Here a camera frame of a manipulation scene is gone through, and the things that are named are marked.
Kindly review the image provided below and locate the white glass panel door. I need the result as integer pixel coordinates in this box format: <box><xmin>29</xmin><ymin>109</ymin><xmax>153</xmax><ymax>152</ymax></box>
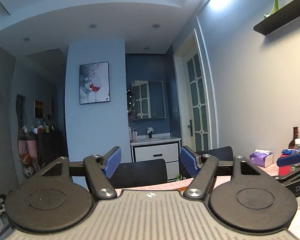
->
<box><xmin>173</xmin><ymin>29</ymin><xmax>217</xmax><ymax>151</ymax></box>

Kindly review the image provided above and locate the wall mirror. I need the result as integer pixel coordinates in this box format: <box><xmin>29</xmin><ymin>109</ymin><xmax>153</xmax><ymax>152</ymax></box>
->
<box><xmin>128</xmin><ymin>80</ymin><xmax>166</xmax><ymax>120</ymax></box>

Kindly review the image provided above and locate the green ornament on shelf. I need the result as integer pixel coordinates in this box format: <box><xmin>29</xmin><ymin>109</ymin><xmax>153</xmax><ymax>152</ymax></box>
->
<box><xmin>264</xmin><ymin>0</ymin><xmax>279</xmax><ymax>19</ymax></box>

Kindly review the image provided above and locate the pink checked tablecloth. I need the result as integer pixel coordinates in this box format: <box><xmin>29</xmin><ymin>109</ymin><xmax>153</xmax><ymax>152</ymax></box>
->
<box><xmin>128</xmin><ymin>164</ymin><xmax>300</xmax><ymax>210</ymax></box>

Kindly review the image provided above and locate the black wall shelf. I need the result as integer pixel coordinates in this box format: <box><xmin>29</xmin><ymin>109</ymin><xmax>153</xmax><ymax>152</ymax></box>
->
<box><xmin>253</xmin><ymin>0</ymin><xmax>300</xmax><ymax>36</ymax></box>

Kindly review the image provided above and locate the purple tissue pack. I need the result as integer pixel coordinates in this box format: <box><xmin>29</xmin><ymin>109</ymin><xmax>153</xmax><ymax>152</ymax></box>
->
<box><xmin>249</xmin><ymin>149</ymin><xmax>273</xmax><ymax>167</ymax></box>

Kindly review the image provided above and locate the red box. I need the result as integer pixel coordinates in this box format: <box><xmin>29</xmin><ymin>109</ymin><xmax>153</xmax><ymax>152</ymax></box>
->
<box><xmin>278</xmin><ymin>154</ymin><xmax>291</xmax><ymax>176</ymax></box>

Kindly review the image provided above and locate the left black chair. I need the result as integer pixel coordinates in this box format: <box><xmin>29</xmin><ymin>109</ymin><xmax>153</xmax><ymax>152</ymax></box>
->
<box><xmin>109</xmin><ymin>159</ymin><xmax>168</xmax><ymax>189</ymax></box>

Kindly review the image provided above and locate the clear plastic water bottle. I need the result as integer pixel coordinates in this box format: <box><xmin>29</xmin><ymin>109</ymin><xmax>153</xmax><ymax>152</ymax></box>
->
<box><xmin>291</xmin><ymin>138</ymin><xmax>300</xmax><ymax>172</ymax></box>

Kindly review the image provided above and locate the right black chair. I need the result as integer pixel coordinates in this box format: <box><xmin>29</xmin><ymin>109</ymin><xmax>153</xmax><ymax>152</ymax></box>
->
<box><xmin>178</xmin><ymin>145</ymin><xmax>235</xmax><ymax>179</ymax></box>

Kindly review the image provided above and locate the white vanity cabinet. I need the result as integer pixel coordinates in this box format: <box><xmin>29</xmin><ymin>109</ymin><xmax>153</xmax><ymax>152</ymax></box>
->
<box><xmin>130</xmin><ymin>137</ymin><xmax>181</xmax><ymax>182</ymax></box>

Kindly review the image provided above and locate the black chair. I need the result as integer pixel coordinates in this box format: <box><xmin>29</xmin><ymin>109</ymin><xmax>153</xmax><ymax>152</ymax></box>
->
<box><xmin>109</xmin><ymin>159</ymin><xmax>168</xmax><ymax>189</ymax></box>
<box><xmin>178</xmin><ymin>145</ymin><xmax>235</xmax><ymax>179</ymax></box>

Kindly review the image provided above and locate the dark wine bottle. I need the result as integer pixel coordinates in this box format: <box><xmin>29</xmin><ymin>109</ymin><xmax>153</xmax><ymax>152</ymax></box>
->
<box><xmin>289</xmin><ymin>126</ymin><xmax>299</xmax><ymax>149</ymax></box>

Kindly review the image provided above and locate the wine glass wall picture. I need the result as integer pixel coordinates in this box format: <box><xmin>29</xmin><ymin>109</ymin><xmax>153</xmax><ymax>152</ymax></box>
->
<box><xmin>79</xmin><ymin>62</ymin><xmax>110</xmax><ymax>105</ymax></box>

